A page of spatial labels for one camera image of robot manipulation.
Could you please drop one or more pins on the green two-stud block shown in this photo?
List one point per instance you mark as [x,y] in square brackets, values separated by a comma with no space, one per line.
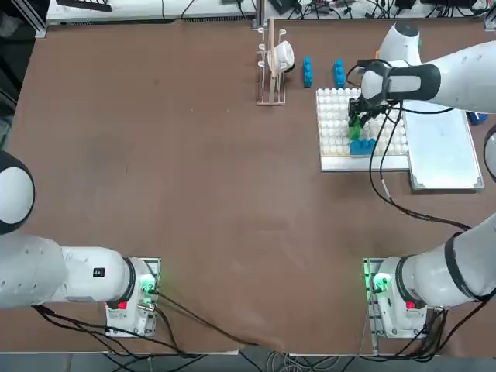
[354,133]

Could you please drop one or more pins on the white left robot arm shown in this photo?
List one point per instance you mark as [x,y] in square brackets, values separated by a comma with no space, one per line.
[31,271]

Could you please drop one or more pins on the silver framed whiteboard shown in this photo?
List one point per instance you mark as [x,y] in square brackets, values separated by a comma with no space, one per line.
[441,147]

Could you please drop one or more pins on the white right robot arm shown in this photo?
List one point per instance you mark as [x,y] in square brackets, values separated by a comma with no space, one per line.
[457,77]

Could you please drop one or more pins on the white cup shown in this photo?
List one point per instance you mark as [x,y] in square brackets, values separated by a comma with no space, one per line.
[283,56]

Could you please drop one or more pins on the blue whiteboard eraser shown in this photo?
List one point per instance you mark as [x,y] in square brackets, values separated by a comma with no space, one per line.
[478,118]

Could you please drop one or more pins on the blue three-stud block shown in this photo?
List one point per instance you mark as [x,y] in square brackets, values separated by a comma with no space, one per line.
[308,73]
[363,148]
[339,74]

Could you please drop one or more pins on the white studded baseplate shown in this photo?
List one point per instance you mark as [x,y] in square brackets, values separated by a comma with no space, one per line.
[337,124]

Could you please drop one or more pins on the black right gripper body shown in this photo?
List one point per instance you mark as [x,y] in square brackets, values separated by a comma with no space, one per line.
[368,106]

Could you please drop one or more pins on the aluminium camera post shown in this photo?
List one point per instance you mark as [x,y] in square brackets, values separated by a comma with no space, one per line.
[260,13]

